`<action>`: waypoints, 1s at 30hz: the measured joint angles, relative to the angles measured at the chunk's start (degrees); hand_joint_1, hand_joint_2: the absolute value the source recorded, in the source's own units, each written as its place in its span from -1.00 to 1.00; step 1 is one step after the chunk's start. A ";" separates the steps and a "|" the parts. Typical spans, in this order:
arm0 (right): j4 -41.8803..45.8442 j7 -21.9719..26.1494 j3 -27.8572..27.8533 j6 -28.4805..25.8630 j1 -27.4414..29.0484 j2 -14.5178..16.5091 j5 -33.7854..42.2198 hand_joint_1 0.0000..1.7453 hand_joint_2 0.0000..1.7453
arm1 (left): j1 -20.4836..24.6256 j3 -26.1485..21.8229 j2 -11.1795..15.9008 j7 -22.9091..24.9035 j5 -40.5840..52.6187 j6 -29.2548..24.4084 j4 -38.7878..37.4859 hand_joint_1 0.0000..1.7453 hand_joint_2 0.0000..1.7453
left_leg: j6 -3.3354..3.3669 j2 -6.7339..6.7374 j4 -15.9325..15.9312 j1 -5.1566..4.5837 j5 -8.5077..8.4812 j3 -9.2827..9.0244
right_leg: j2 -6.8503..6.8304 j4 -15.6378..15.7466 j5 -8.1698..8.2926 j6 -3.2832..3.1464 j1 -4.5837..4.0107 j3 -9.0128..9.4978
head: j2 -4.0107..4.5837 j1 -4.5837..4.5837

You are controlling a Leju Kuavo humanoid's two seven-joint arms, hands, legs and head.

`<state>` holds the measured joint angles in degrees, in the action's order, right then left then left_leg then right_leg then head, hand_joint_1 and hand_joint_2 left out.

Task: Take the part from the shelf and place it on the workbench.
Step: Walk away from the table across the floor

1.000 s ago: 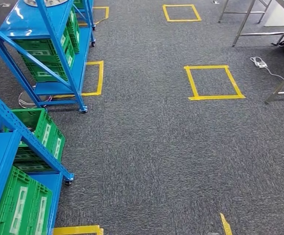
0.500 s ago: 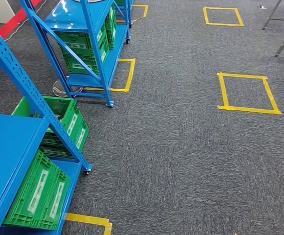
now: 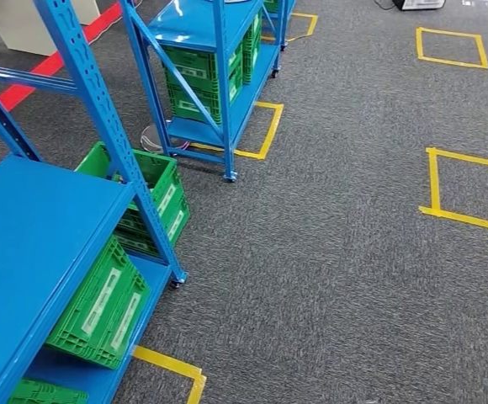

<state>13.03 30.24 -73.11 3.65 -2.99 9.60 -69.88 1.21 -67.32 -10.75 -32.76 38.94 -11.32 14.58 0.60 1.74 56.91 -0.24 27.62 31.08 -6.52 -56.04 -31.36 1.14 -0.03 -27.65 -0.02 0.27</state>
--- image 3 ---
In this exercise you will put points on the blue steel shelf rack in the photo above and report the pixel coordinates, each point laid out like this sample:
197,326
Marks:
38,234
286,22
193,22

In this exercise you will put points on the yellow floor tape outline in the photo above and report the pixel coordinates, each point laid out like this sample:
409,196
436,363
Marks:
164,362
311,26
452,61
271,131
434,184

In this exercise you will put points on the round silver floor base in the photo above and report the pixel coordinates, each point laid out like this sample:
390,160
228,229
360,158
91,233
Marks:
151,139

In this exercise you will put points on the red barrier belt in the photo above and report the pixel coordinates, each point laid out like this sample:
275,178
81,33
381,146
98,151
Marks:
38,69

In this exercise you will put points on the white desk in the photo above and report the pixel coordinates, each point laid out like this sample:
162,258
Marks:
25,28

